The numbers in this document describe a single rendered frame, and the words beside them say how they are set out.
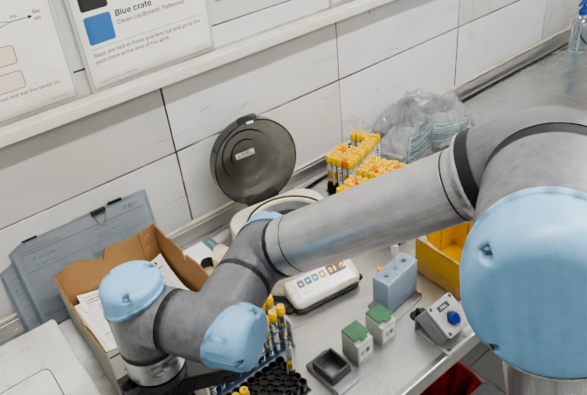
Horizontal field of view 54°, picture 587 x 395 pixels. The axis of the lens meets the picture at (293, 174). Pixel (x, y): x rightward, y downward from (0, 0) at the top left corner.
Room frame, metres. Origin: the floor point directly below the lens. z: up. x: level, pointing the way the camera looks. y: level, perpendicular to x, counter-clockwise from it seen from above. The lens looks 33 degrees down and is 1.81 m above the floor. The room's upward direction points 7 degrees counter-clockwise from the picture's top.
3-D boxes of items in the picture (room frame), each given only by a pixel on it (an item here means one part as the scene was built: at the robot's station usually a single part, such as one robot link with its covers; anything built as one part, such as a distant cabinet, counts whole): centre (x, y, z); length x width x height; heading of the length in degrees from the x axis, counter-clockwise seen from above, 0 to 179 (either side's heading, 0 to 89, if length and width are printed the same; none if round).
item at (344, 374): (0.72, -0.03, 0.89); 0.09 x 0.05 x 0.04; 37
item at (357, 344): (0.76, -0.09, 0.91); 0.05 x 0.04 x 0.07; 35
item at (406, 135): (1.48, -0.32, 0.97); 0.26 x 0.17 x 0.19; 141
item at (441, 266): (0.96, -0.34, 0.93); 0.13 x 0.13 x 0.10; 33
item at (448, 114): (1.57, -0.48, 0.94); 0.20 x 0.17 x 0.14; 106
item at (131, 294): (0.51, 0.20, 1.31); 0.09 x 0.08 x 0.11; 64
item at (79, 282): (0.88, 0.35, 0.95); 0.29 x 0.25 x 0.15; 35
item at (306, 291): (1.04, 0.01, 0.94); 0.30 x 0.24 x 0.12; 26
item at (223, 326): (0.48, 0.10, 1.31); 0.11 x 0.11 x 0.08; 64
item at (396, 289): (0.88, -0.19, 0.92); 0.10 x 0.07 x 0.10; 132
